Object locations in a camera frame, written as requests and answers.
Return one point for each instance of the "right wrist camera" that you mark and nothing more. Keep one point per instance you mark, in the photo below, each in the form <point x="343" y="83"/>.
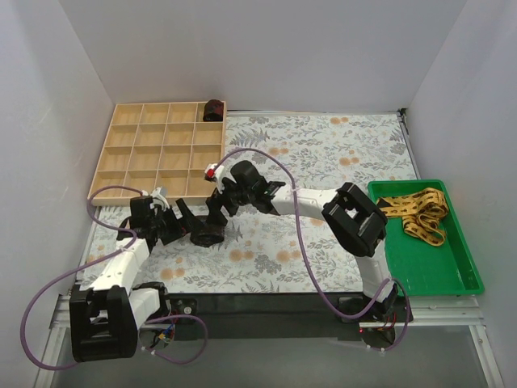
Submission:
<point x="215" y="173"/>

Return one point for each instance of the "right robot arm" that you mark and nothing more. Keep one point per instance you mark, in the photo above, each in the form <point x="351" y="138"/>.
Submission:
<point x="356" y="222"/>

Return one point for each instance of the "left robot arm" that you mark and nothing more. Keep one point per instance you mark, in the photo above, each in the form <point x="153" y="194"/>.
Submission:
<point x="105" y="318"/>

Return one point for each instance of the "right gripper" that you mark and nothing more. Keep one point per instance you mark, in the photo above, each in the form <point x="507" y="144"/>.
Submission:
<point x="223" y="198"/>

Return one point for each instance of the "aluminium frame rail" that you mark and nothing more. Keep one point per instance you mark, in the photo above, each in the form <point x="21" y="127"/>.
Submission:
<point x="446" y="345"/>

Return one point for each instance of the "yellow patterned tie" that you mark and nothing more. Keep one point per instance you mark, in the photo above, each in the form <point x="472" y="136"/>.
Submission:
<point x="420" y="214"/>

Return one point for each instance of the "dark brown patterned tie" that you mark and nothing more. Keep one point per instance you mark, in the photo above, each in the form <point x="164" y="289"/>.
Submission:
<point x="204" y="234"/>

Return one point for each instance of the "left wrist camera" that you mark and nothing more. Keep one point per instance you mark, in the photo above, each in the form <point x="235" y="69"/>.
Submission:
<point x="159" y="199"/>

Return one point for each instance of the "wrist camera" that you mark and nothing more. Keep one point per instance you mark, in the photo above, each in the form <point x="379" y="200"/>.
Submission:
<point x="159" y="199"/>
<point x="215" y="173"/>

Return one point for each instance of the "rolled dark red tie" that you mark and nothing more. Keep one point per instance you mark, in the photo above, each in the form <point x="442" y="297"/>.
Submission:
<point x="213" y="111"/>

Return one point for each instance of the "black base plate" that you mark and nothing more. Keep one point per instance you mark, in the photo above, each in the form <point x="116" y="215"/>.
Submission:
<point x="259" y="316"/>

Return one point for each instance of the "wooden compartment tray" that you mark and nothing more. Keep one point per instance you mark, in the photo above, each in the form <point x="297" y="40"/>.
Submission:
<point x="151" y="145"/>

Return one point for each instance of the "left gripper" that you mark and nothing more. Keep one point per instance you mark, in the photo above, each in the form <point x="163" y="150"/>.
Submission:
<point x="174" y="225"/>

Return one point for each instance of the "green plastic bin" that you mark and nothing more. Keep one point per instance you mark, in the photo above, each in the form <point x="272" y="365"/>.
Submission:
<point x="425" y="270"/>

